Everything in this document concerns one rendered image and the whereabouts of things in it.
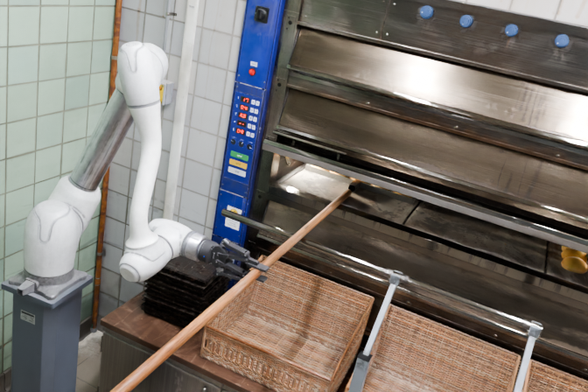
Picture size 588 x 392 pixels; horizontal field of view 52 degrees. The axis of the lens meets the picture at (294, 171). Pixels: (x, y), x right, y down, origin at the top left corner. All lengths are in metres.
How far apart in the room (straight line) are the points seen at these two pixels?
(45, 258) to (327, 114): 1.21
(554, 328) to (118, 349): 1.77
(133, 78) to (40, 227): 0.56
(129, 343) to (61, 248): 0.78
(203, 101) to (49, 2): 0.74
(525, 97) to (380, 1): 0.65
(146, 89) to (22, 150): 1.01
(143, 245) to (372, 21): 1.22
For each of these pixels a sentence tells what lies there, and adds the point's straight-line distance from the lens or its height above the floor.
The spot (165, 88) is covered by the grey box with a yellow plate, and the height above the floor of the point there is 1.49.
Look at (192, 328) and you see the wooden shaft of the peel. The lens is 1.64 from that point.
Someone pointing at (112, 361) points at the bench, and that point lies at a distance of 2.81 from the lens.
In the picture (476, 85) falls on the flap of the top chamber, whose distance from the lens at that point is 2.34.
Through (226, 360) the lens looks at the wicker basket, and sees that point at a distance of 2.51.
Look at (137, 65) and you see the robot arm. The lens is 1.85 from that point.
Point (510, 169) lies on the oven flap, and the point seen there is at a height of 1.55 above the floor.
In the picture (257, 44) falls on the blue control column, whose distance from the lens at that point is 2.55.
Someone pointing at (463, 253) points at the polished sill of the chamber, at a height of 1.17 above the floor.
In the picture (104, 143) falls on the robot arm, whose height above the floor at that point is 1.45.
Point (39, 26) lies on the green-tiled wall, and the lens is 2.66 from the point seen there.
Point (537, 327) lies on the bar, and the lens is 2.17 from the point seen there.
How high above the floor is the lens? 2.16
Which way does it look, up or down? 20 degrees down
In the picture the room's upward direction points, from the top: 11 degrees clockwise
